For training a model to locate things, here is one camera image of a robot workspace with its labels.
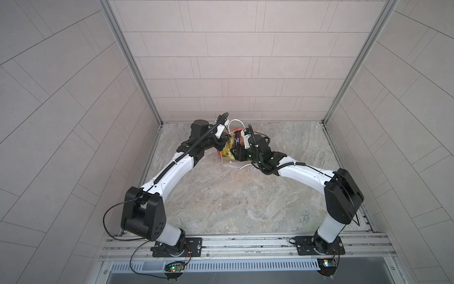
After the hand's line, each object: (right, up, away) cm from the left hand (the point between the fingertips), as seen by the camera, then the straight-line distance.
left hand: (231, 132), depth 81 cm
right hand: (+1, -8, +3) cm, 9 cm away
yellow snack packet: (-2, -9, +3) cm, 10 cm away
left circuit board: (-20, -50, -17) cm, 56 cm away
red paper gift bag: (-2, -14, +1) cm, 14 cm away
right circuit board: (+38, -52, -13) cm, 66 cm away
